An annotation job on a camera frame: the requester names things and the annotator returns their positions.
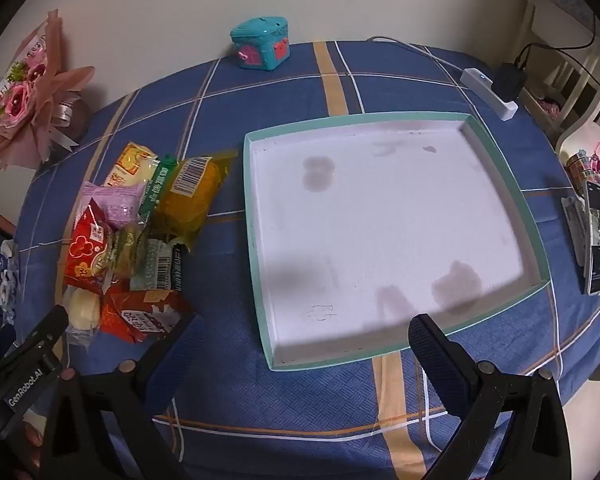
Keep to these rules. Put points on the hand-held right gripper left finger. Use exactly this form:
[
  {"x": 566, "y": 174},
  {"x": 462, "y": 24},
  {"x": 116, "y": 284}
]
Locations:
[{"x": 167, "y": 342}]

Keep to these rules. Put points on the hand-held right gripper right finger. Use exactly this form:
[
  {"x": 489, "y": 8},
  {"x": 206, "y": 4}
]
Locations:
[{"x": 437, "y": 355}]

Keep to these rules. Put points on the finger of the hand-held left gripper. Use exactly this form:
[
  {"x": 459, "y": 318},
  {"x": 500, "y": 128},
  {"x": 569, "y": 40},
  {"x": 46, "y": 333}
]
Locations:
[
  {"x": 1, "y": 342},
  {"x": 45, "y": 327}
]

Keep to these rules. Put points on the red brown snack packet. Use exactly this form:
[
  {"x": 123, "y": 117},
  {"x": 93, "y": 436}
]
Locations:
[{"x": 140, "y": 315}]

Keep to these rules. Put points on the pale bun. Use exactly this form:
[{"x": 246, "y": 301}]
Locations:
[{"x": 82, "y": 312}]

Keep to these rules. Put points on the white green barcode snack packet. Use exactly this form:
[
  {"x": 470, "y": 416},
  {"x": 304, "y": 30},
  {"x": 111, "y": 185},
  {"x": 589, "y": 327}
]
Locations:
[{"x": 155, "y": 267}]

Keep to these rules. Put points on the red flower-print snack packet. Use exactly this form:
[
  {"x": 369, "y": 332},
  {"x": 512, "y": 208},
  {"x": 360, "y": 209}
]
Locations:
[{"x": 87, "y": 252}]

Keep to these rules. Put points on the green yellow snack packet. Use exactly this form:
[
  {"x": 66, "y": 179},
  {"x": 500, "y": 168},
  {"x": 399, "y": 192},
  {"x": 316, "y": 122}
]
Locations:
[{"x": 125, "y": 250}]

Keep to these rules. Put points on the teal-edged white tray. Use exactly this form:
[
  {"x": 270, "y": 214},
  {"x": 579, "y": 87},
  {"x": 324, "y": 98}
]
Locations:
[{"x": 380, "y": 235}]

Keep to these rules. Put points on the pink snack packet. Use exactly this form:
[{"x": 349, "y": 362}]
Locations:
[{"x": 115, "y": 205}]

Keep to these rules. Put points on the yellow cake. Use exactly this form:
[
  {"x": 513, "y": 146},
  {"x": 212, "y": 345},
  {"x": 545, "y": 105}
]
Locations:
[{"x": 190, "y": 200}]

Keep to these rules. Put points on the yellow orange snack packet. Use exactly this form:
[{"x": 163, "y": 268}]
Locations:
[{"x": 130, "y": 165}]

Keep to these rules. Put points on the person's left hand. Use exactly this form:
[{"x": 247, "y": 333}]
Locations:
[{"x": 34, "y": 432}]

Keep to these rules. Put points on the blue white crumpled wrapper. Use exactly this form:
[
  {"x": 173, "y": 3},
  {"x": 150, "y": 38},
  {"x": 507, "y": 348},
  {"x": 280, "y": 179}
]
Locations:
[{"x": 5, "y": 280}]

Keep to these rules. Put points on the blue plaid tablecloth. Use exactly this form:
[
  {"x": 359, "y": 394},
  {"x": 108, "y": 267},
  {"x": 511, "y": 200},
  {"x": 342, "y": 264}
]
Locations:
[{"x": 290, "y": 410}]

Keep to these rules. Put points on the white phone stand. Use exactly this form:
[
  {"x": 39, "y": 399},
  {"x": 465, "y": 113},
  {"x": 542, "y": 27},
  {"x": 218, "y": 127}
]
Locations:
[{"x": 575, "y": 230}]

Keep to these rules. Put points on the smartphone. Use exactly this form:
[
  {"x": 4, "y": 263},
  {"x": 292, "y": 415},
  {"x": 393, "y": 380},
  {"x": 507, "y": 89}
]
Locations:
[{"x": 595, "y": 240}]

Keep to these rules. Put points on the pink flower bouquet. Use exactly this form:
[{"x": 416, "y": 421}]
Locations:
[{"x": 25, "y": 95}]

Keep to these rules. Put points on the stack of patterned tape rolls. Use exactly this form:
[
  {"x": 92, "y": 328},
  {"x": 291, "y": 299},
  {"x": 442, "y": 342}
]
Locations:
[{"x": 580, "y": 162}]

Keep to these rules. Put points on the pink hair accessories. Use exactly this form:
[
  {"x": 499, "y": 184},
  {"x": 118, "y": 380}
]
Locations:
[{"x": 547, "y": 106}]

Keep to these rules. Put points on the white power strip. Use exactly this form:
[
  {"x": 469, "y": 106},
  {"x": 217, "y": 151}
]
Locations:
[{"x": 475, "y": 80}]

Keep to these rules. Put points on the black charger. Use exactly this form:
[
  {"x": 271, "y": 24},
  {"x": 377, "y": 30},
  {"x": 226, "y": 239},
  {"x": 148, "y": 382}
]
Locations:
[{"x": 507, "y": 82}]

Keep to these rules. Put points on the teal toy box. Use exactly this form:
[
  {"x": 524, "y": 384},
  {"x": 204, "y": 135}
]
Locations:
[{"x": 260, "y": 45}]

